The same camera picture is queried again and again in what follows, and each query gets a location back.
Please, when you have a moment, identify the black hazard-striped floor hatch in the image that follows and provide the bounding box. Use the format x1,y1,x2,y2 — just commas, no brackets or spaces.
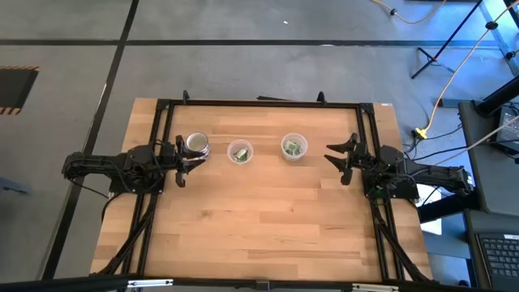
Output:
0,65,41,116

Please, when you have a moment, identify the grey desk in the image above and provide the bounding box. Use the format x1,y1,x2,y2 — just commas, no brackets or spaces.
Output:
457,99,519,216

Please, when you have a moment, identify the silver bracket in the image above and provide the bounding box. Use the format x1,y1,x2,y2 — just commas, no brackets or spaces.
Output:
127,278,174,289
351,282,401,292

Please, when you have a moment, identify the white cable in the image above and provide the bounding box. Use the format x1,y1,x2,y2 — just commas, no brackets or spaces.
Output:
433,115,519,167

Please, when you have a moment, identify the tall clear plastic cup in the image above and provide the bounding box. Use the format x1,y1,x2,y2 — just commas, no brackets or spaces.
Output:
280,132,309,162

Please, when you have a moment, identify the short clear plastic cup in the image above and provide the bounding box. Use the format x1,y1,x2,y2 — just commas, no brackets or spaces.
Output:
226,139,255,165

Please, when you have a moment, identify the black crossbar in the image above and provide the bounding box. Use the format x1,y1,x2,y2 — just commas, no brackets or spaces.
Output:
0,274,519,292

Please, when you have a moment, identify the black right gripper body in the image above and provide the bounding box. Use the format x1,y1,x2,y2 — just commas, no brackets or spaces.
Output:
351,141,372,176

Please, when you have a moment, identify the black base bar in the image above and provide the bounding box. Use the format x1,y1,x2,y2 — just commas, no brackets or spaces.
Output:
417,188,482,224

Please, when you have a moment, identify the blue and white mug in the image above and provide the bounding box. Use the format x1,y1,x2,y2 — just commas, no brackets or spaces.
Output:
184,131,211,160

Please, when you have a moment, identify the black tripod stand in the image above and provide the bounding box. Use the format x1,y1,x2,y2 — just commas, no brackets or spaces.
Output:
410,0,486,80

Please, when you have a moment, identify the black aluminium table frame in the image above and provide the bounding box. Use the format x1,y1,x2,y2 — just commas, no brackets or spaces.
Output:
91,89,437,285

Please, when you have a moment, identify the yellow extension cable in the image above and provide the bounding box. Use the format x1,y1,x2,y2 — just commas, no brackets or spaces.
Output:
412,0,519,141
369,0,448,25

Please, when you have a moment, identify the blue-grey floor object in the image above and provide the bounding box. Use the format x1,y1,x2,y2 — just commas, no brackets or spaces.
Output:
0,177,32,195

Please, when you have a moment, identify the black device box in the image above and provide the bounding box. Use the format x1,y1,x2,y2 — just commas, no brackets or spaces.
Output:
496,105,519,153

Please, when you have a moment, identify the black keyboard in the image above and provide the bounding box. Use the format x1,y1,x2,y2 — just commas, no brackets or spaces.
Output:
464,208,519,292

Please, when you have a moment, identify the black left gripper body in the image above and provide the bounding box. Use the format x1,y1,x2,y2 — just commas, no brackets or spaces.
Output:
161,139,184,175

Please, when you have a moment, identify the grey metal beam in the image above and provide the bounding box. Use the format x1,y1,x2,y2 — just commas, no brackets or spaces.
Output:
478,0,519,78

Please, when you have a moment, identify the white paper sheet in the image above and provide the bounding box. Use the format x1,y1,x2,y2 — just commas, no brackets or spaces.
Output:
415,182,443,236

